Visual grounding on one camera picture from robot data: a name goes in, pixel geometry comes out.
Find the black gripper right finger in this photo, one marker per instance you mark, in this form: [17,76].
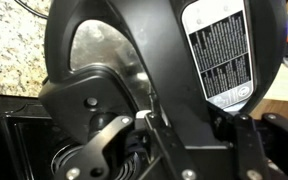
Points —
[261,147]

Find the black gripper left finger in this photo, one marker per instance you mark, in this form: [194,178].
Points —
[102,157]

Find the black pressure cooker lid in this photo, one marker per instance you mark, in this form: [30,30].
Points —
[180,62]

